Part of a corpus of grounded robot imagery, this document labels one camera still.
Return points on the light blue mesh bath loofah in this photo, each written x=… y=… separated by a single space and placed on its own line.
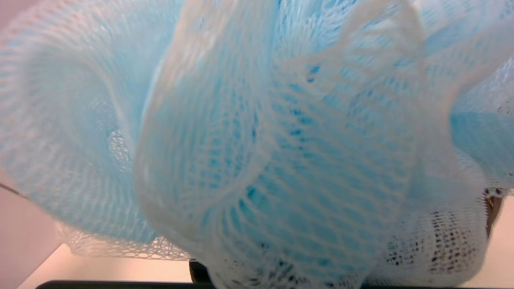
x=257 y=132

